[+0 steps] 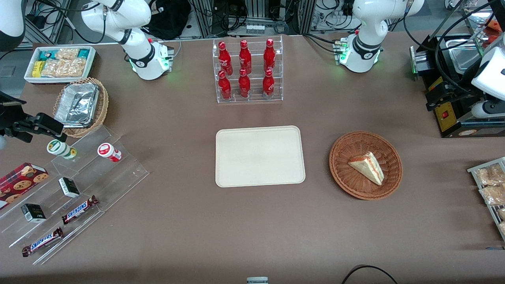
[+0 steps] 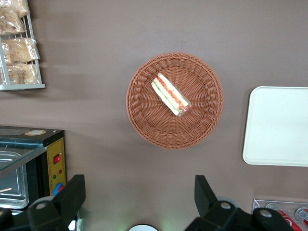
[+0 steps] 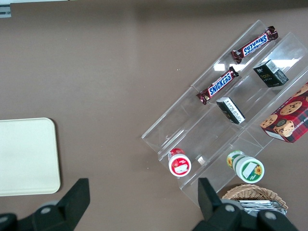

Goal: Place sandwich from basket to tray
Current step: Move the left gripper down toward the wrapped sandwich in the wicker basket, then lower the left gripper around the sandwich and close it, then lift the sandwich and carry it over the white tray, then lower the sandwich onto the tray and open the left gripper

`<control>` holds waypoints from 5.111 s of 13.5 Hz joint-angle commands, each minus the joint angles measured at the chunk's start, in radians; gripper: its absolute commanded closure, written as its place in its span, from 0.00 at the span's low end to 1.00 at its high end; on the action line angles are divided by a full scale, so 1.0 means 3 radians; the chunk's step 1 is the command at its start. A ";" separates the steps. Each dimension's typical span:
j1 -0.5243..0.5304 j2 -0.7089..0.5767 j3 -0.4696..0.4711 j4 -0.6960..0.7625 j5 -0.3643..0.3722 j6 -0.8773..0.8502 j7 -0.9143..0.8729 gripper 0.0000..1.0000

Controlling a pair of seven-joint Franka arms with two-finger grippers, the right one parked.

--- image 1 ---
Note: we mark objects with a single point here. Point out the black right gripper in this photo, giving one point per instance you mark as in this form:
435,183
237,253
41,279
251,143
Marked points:
8,117

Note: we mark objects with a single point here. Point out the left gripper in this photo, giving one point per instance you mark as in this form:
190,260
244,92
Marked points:
462,86

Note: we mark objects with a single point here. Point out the triangular sandwich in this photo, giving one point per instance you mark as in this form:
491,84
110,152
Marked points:
369,167

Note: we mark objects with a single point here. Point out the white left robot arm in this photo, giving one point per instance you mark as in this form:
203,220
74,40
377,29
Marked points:
367,43

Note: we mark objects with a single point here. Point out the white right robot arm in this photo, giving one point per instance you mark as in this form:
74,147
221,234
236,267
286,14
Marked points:
138,51

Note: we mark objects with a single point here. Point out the light wicker basket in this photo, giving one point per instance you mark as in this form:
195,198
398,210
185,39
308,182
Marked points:
103,106

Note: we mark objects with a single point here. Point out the tray of packaged snacks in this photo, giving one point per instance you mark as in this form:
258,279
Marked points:
473,170

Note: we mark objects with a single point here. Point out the brown round wicker basket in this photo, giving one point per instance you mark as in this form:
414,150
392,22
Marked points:
347,173

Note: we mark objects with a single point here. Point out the cream plastic tray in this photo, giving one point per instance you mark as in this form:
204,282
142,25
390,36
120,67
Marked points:
260,157

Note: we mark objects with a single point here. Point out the black food warmer machine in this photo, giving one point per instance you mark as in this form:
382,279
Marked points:
449,122

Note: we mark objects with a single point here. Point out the green lid yogurt cup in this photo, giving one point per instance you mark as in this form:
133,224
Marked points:
59,148

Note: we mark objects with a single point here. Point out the steel warmer pan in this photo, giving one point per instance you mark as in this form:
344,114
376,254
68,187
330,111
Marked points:
463,59

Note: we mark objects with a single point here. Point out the aluminium foil container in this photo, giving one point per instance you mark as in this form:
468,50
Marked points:
77,104

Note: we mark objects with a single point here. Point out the white rectangular snack bin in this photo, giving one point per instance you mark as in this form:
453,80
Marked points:
29,79

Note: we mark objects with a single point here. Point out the red cookie box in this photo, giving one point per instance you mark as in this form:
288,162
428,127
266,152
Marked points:
19,183

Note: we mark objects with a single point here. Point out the yellow snack packet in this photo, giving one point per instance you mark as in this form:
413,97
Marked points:
37,69

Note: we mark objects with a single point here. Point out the small black box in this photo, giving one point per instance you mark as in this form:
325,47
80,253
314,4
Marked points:
33,213
69,187

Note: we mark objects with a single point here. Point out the large clear cracker bag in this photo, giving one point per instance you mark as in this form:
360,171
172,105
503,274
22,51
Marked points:
63,68

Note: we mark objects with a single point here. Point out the teal snack packet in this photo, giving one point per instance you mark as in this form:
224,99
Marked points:
48,55
83,53

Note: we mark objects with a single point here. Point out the small clear cracker bag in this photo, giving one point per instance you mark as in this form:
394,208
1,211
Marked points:
67,54

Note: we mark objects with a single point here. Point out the snickers bar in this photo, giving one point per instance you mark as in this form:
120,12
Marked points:
79,210
42,241

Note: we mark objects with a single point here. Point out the clear acrylic stepped display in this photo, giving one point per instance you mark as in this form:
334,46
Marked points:
110,181

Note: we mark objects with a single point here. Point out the clear bag of crackers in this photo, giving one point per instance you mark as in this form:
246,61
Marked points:
493,195
491,176

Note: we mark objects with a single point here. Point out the black bag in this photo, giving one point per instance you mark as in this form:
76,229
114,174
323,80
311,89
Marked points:
169,19

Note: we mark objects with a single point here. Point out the red cola bottle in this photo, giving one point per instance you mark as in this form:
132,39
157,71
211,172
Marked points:
268,85
244,86
225,59
225,87
245,58
269,57

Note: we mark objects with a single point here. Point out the clear acrylic bottle rack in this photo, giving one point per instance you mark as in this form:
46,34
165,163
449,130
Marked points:
255,96

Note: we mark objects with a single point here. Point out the grey power strip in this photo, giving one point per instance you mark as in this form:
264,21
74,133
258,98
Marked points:
255,29

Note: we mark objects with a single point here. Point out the small grey device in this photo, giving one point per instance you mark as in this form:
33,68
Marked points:
257,280

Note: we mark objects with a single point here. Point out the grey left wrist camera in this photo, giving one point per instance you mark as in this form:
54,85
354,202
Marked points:
489,109

